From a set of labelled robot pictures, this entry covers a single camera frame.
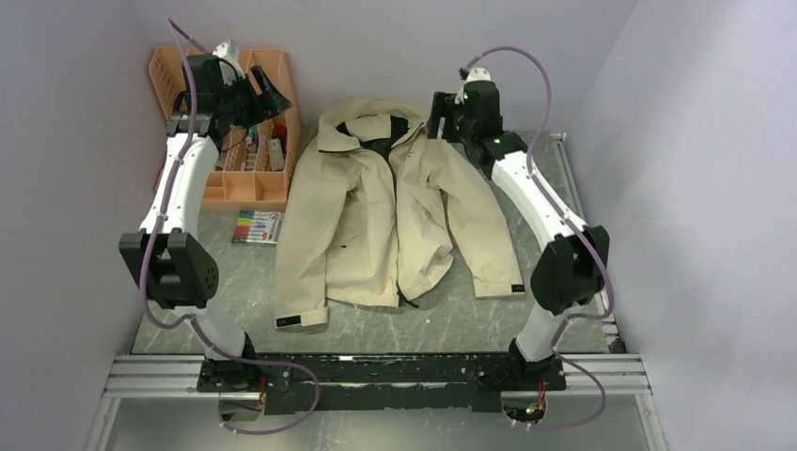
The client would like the beige zip jacket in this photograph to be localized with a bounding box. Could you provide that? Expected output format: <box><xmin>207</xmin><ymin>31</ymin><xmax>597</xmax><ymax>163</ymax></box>
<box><xmin>273</xmin><ymin>99</ymin><xmax>524</xmax><ymax>329</ymax></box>

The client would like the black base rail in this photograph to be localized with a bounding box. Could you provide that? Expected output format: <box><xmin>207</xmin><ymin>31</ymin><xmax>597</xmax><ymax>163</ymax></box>
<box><xmin>196</xmin><ymin>351</ymin><xmax>567</xmax><ymax>415</ymax></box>

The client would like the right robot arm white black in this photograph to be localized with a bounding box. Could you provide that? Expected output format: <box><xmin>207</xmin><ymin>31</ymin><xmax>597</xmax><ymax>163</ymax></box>
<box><xmin>428</xmin><ymin>68</ymin><xmax>613</xmax><ymax>389</ymax></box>

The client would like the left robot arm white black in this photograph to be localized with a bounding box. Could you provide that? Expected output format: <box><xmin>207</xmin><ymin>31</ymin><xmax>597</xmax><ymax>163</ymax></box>
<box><xmin>118</xmin><ymin>54</ymin><xmax>292</xmax><ymax>391</ymax></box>

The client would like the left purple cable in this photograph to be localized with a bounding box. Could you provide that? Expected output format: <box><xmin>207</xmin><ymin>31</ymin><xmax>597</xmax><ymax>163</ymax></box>
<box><xmin>137</xmin><ymin>17</ymin><xmax>322</xmax><ymax>437</ymax></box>

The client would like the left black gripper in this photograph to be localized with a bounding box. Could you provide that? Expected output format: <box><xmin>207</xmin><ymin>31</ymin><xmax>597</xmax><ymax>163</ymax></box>
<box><xmin>222</xmin><ymin>66</ymin><xmax>296</xmax><ymax>131</ymax></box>

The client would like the pack of coloured markers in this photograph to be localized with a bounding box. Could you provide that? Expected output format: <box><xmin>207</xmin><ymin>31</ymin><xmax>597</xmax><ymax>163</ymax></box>
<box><xmin>231</xmin><ymin>210</ymin><xmax>284</xmax><ymax>245</ymax></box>

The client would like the orange plastic file organizer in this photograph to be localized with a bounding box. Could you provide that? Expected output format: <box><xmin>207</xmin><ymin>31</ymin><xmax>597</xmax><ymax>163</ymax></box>
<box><xmin>148</xmin><ymin>47</ymin><xmax>304</xmax><ymax>211</ymax></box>

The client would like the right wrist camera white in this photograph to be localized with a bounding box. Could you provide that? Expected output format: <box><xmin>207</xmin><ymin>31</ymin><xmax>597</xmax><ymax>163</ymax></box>
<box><xmin>459</xmin><ymin>66</ymin><xmax>492</xmax><ymax>85</ymax></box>

